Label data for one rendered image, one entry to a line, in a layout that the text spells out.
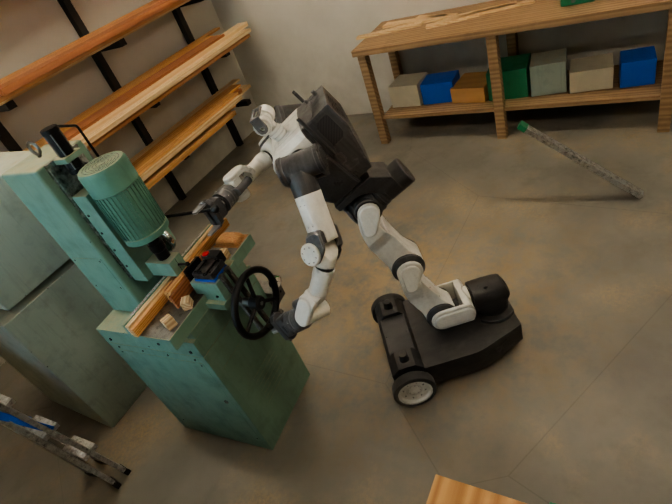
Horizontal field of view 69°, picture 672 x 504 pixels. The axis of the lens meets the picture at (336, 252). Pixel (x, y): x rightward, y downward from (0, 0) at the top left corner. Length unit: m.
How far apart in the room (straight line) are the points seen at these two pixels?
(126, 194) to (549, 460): 1.87
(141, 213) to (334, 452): 1.34
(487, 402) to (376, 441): 0.53
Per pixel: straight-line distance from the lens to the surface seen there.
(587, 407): 2.35
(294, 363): 2.53
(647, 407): 2.38
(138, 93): 4.28
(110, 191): 1.82
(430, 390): 2.33
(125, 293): 2.21
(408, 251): 2.04
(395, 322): 2.48
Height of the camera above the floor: 1.99
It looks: 36 degrees down
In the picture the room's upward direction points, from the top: 22 degrees counter-clockwise
